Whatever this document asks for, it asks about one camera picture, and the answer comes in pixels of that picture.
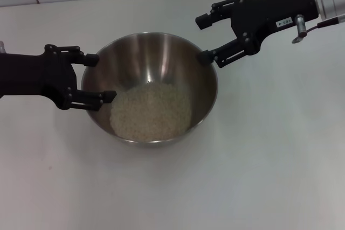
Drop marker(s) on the white rice grains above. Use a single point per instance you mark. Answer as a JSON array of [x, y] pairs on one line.
[[151, 114]]

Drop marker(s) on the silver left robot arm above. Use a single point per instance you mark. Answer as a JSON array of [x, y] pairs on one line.
[[1, 47]]

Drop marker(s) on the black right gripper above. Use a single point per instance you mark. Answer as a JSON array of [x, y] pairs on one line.
[[266, 14]]

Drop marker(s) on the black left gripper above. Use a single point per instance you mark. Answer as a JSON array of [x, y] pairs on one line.
[[35, 73]]

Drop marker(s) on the stainless steel mixing bowl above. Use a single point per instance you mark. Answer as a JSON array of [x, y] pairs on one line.
[[161, 63]]

